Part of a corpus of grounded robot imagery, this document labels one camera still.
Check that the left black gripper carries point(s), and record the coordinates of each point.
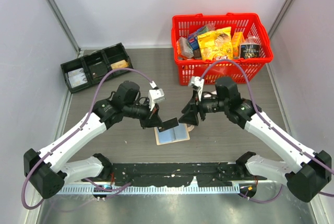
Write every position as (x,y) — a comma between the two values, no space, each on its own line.
(152,118)

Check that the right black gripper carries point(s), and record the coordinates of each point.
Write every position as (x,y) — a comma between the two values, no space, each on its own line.
(190,117)

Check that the beige card holder wallet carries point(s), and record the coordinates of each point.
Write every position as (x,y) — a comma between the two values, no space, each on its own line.
(177,134)

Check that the dark card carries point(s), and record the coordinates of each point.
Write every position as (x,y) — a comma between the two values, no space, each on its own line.
(98,71)

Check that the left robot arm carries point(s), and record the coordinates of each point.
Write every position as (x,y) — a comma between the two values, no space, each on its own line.
(49,169)

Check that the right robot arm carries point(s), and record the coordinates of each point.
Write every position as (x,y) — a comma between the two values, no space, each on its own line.
(302,170)

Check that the gold card in tray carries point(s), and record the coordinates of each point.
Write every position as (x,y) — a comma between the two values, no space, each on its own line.
(119,64)

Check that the white cards in tray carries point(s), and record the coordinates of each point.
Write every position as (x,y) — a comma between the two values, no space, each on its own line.
(77,77)

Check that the white bottle grey cap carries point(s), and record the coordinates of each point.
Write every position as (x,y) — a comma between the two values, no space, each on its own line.
(210,95)

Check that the grey wrapped snack pack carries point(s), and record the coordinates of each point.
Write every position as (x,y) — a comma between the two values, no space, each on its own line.
(184,49)

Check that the red shopping basket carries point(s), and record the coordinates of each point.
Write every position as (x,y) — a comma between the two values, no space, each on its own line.
(238,69)

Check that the yellow chips bag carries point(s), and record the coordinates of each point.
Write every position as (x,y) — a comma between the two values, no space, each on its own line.
(216,45)

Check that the blue snack packet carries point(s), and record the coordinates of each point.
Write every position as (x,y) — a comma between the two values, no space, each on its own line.
(193,37)

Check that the black round can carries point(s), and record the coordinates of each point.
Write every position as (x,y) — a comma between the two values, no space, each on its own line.
(249,50)

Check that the orange snack box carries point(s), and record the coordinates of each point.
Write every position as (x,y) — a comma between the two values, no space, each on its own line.
(236,41)

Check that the black three-compartment tray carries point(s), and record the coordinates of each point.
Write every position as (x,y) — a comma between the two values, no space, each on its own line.
(88,70)

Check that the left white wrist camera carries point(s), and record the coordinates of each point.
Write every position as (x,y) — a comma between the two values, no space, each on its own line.
(155,95)

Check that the black mounting base plate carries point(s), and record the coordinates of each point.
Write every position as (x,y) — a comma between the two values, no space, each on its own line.
(207,174)

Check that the white cable duct strip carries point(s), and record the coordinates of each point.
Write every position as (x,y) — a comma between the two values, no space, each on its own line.
(152,190)

